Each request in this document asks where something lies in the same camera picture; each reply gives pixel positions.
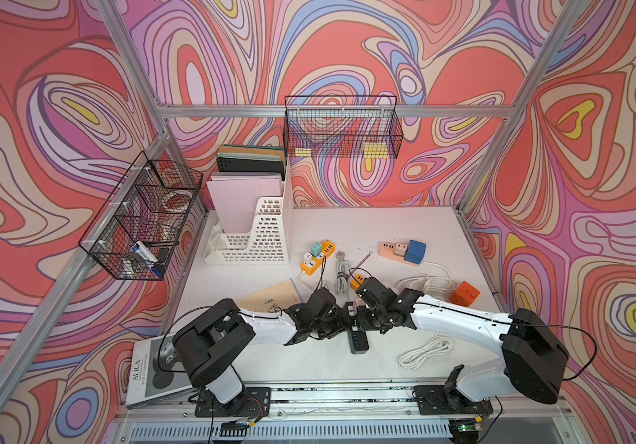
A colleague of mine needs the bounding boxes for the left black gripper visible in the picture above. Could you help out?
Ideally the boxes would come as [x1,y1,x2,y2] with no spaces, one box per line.
[309,307,356,342]

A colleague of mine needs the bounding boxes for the black power strip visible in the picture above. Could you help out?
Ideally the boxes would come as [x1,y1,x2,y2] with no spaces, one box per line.
[344,303,370,355]

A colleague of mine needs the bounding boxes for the orange cube socket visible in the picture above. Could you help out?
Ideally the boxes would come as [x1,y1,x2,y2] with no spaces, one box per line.
[448,281,481,307]

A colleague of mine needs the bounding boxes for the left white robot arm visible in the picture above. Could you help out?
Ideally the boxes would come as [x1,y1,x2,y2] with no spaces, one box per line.
[172,288,349,406]

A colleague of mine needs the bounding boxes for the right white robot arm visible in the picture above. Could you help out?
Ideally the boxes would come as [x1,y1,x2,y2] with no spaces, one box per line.
[356,277,569,411]

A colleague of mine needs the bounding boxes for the blue cube socket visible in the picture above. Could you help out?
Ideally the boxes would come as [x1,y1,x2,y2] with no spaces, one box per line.
[404,240,427,266]

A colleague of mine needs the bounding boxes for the teal plug adapter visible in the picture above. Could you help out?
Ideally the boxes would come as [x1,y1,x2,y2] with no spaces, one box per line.
[310,242,323,257]

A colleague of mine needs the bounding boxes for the pink power strip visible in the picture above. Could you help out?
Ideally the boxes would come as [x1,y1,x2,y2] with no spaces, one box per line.
[378,242,415,266]

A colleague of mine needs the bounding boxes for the yellow power strip with adapters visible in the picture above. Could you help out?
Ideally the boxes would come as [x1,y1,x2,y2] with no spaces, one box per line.
[300,240,336,276]

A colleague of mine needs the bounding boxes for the white plastic file organizer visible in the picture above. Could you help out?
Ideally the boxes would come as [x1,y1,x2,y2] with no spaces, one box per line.
[203,168,293,266]

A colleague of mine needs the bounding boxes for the pink folder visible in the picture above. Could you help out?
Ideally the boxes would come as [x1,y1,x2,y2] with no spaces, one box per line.
[207,172,283,234]

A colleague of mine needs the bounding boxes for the dark books stack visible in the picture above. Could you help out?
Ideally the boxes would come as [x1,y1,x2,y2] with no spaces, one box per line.
[216,144,286,179]

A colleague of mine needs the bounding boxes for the black white magazine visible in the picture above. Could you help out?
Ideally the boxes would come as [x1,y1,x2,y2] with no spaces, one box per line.
[125,334,193,409]

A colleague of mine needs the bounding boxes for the grey bundled cable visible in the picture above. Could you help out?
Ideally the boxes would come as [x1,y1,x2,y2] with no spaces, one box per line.
[333,250,352,296]

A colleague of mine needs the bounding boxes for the white coiled cable front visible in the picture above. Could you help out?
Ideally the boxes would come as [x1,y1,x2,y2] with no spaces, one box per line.
[397,332,456,372]

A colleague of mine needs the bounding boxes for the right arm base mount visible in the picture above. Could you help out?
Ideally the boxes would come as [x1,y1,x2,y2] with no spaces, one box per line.
[412,385,494,417]

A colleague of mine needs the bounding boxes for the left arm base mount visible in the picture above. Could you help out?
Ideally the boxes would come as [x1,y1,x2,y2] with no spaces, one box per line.
[195,387,272,420]

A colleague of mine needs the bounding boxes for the black wire basket back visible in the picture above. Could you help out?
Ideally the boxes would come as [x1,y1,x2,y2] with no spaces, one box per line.
[284,92,404,159]

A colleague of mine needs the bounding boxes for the black wire basket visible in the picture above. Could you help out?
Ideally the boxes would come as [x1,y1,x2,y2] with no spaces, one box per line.
[78,153,203,281]
[284,92,404,159]

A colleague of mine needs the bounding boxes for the black wire basket left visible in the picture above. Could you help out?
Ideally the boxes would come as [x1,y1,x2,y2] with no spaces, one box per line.
[78,153,203,281]

